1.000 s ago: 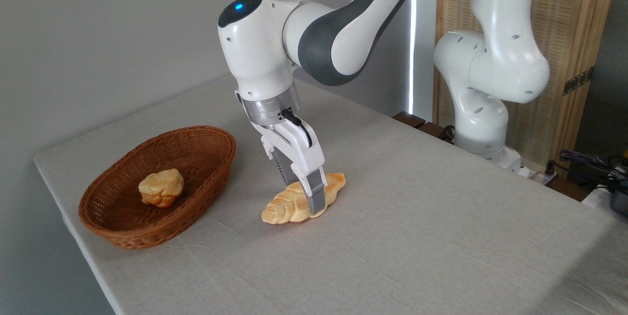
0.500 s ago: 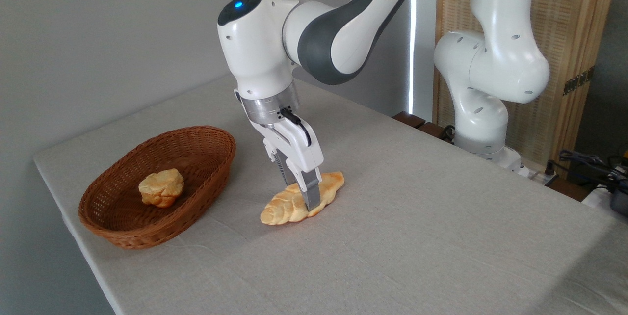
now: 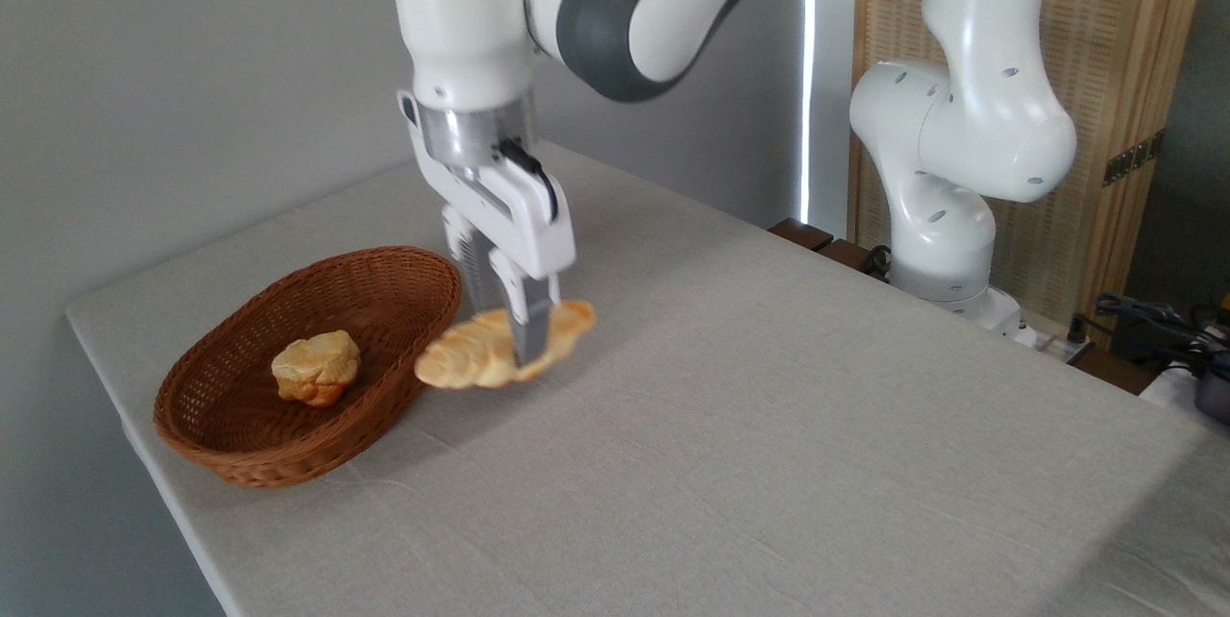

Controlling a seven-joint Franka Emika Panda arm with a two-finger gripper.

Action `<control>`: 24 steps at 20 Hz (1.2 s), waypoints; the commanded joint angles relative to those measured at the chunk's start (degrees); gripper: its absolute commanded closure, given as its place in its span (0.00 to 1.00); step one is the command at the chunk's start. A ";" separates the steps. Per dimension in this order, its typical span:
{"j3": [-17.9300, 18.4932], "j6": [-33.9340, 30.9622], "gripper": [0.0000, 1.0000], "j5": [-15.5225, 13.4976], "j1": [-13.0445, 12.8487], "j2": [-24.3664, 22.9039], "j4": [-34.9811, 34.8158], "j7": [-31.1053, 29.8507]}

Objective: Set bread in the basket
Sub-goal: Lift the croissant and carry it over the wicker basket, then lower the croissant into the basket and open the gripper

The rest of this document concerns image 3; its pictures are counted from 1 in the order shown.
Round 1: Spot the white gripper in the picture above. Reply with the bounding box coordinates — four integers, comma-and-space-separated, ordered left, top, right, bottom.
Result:
410, 130, 578, 371

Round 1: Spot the long braided bread loaf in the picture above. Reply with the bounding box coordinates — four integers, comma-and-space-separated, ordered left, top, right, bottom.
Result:
414, 299, 598, 391

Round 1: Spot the brown wicker oval basket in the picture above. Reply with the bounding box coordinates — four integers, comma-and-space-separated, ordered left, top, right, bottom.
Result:
153, 245, 463, 489

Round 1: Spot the small round bread roll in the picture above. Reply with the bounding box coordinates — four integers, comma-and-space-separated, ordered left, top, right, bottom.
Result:
271, 330, 362, 407

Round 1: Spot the dark brown wooden bench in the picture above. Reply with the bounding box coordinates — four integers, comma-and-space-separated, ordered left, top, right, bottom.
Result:
769, 218, 891, 283

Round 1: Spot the grey linen tablecloth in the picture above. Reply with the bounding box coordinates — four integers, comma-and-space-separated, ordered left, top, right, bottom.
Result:
65, 144, 1230, 617

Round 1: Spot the black screen hinge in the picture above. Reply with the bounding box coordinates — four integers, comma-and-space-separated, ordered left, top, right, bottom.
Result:
1103, 129, 1167, 187

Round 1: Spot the wooden woven folding screen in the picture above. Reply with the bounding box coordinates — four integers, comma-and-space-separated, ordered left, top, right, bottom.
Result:
848, 0, 1217, 349

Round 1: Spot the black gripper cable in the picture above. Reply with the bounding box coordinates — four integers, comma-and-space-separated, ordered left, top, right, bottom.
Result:
498, 137, 561, 223

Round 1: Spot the black cable bundle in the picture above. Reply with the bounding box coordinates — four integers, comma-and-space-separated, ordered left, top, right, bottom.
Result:
1067, 293, 1230, 380

